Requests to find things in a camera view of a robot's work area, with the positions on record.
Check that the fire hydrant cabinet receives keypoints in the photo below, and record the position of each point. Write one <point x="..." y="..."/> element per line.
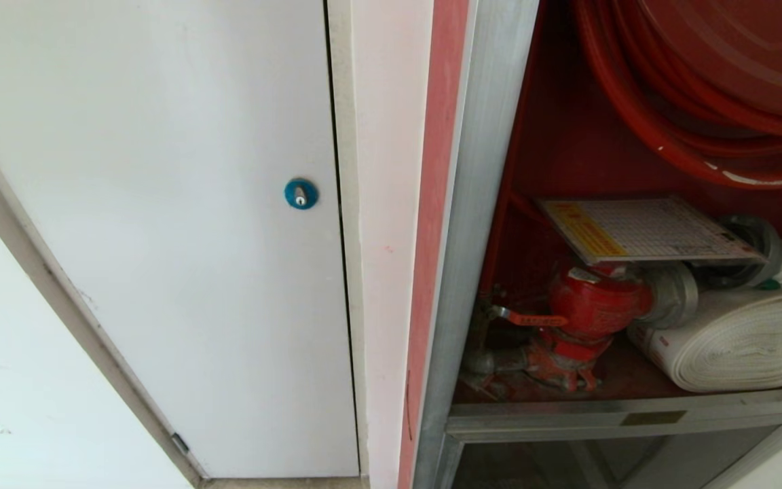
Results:
<point x="486" y="204"/>

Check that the blue round door lock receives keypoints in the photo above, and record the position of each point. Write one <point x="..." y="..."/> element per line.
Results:
<point x="301" y="193"/>

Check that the red hydrant valve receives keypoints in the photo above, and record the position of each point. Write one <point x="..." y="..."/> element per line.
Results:
<point x="584" y="319"/>

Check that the white panel door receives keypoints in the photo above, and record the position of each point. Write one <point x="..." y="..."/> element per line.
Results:
<point x="160" y="258"/>

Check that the inspection card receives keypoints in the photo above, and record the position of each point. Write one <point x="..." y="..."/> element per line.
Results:
<point x="642" y="229"/>

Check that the metal door hinge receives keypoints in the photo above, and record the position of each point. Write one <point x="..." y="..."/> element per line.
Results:
<point x="180" y="443"/>

